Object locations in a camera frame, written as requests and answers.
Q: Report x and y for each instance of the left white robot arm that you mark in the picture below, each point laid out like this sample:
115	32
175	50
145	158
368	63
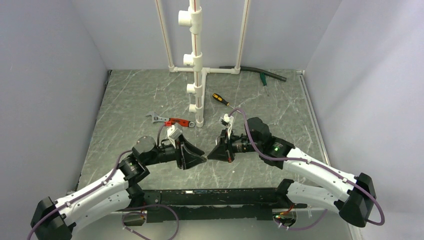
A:
117	190

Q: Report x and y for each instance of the white PVC pipe frame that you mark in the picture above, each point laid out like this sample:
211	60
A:
192	18

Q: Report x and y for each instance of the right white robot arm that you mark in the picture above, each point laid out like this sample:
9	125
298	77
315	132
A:
321	179

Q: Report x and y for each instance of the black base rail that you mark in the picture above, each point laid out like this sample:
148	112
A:
261	204

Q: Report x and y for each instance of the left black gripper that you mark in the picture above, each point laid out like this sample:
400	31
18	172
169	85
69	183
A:
191	156

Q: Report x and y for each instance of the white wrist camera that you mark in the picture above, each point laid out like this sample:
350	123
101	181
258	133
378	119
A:
227	120
173	133

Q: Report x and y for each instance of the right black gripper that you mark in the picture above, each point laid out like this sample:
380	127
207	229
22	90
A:
223	151

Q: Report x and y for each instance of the green screwdriver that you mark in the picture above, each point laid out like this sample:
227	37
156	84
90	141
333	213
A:
264	82

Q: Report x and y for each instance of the red handled adjustable wrench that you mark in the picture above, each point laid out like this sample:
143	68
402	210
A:
155	118

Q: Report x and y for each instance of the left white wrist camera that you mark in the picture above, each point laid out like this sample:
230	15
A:
173	133

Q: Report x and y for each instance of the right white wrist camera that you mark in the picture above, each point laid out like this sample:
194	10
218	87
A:
227	120

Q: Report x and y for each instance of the yellow black screwdriver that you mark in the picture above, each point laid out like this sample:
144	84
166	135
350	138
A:
220	99

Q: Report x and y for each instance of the aluminium frame rail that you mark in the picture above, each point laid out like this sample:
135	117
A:
75	211

